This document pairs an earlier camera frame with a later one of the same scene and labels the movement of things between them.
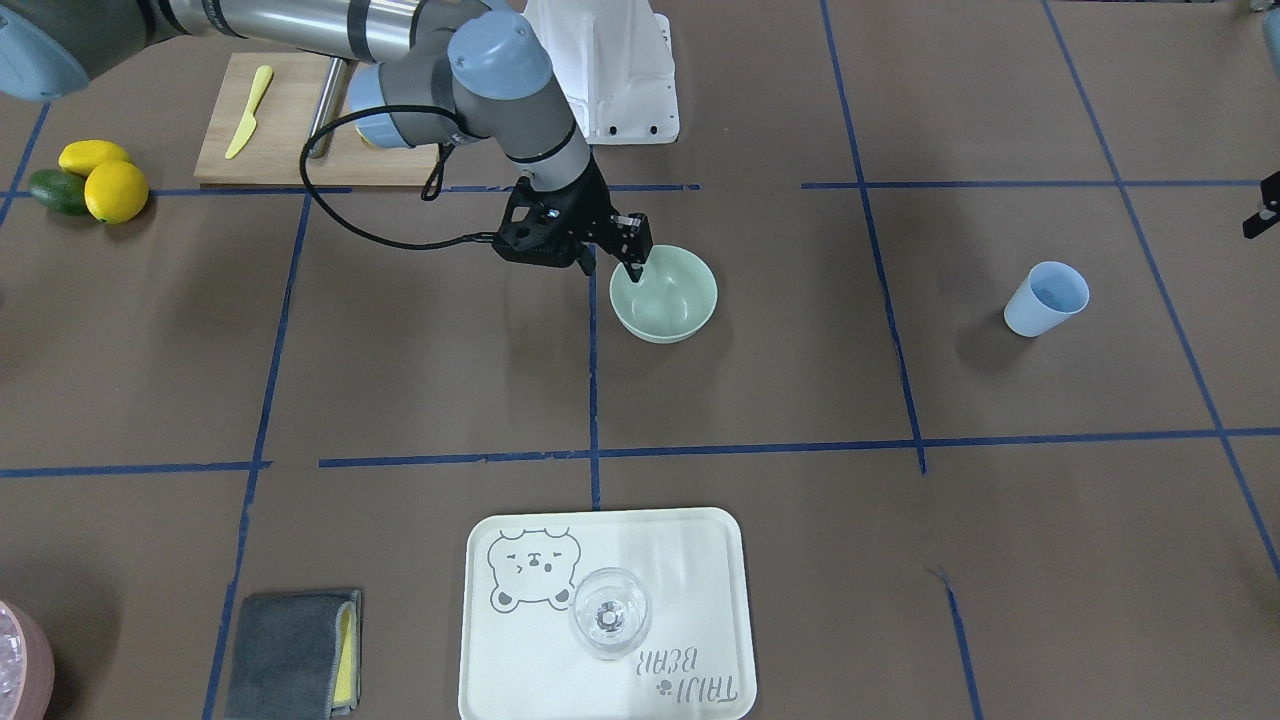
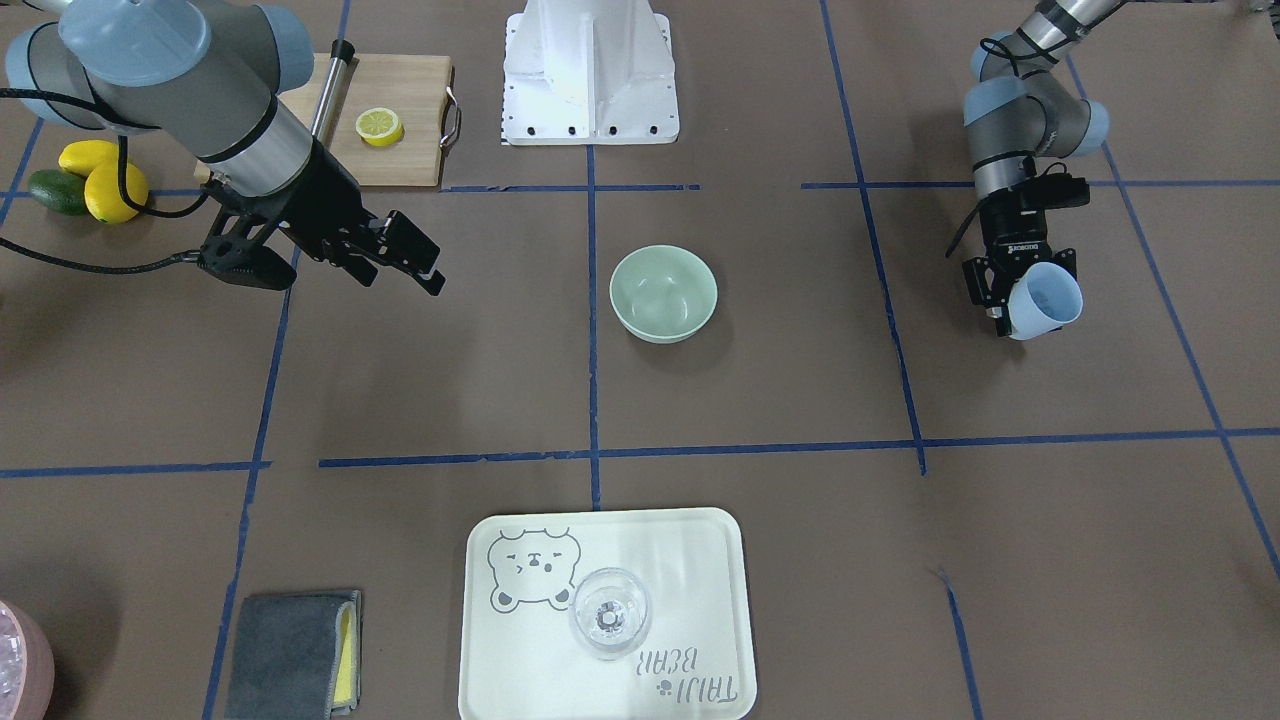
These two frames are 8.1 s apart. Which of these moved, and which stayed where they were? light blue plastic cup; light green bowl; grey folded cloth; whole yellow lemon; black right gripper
Moved: black right gripper
Stayed: light green bowl; whole yellow lemon; grey folded cloth; light blue plastic cup
